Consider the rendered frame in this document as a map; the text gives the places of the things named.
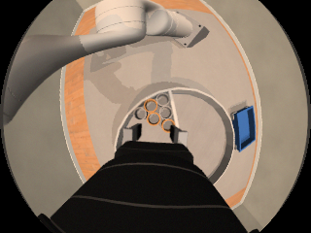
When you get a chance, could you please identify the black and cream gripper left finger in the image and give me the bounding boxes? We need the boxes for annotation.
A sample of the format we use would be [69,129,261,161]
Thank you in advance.
[123,123,142,143]

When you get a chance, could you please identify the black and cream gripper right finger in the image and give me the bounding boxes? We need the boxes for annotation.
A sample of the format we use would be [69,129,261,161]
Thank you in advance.
[170,125,189,147]

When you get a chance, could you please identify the blue plastic tray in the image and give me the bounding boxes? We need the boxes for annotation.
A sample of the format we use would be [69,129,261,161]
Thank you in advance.
[230,106,256,152]

